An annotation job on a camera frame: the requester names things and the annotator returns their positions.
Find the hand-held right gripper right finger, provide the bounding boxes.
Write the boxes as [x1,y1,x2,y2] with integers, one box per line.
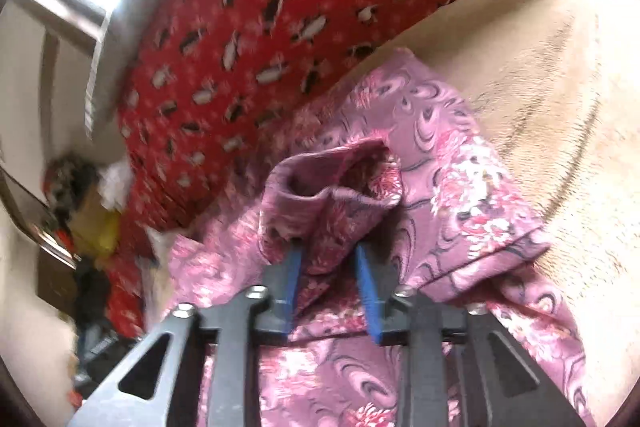
[354,243,587,427]

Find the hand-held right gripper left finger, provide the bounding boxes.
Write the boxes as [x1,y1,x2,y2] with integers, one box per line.
[67,241,304,427]

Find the purple floral pants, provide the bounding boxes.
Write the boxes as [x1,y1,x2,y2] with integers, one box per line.
[167,47,598,427]

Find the pile of dark clothes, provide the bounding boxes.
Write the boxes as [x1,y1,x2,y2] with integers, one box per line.
[42,152,103,228]

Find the white plastic bag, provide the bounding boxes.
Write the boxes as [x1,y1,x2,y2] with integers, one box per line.
[97,159,136,212]

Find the yellow bag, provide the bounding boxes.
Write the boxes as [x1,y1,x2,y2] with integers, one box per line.
[70,192,123,260]

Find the red patterned bolster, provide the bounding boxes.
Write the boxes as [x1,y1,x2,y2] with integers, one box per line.
[105,0,521,343]

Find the beige fleece blanket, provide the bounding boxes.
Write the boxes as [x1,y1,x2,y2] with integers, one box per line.
[345,0,640,427]

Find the grey pillow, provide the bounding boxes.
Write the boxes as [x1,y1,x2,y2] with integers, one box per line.
[82,0,211,140]

